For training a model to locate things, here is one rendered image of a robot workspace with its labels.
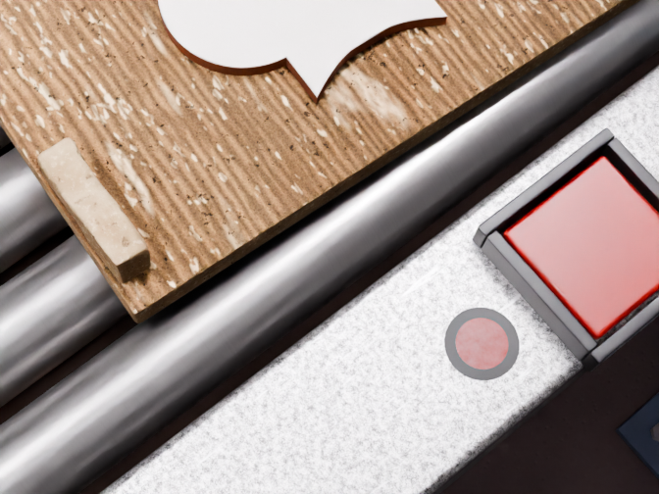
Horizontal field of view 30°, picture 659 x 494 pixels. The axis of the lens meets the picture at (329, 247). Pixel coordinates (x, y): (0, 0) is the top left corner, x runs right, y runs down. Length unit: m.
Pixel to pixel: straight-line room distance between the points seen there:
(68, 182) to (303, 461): 0.15
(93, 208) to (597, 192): 0.21
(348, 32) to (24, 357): 0.19
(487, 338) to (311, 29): 0.15
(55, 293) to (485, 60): 0.21
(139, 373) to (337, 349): 0.08
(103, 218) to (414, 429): 0.15
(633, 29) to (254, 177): 0.19
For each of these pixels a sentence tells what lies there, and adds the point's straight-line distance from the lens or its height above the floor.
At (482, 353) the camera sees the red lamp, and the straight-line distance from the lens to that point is 0.52.
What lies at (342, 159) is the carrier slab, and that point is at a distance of 0.52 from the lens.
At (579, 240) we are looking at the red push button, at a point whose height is 0.93.
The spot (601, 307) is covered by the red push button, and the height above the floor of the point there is 0.93.
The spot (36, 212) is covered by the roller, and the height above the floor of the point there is 0.91.
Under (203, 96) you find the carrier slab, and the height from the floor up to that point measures 0.94.
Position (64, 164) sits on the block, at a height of 0.96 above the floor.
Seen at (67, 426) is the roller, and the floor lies 0.92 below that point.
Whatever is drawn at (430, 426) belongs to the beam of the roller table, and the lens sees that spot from 0.51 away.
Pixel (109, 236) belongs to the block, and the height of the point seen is 0.96.
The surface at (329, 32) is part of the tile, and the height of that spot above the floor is 0.94.
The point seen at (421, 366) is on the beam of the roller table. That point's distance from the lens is 0.52.
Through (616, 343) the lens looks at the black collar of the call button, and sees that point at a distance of 0.52.
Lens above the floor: 1.41
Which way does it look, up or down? 70 degrees down
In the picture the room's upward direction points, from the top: 8 degrees clockwise
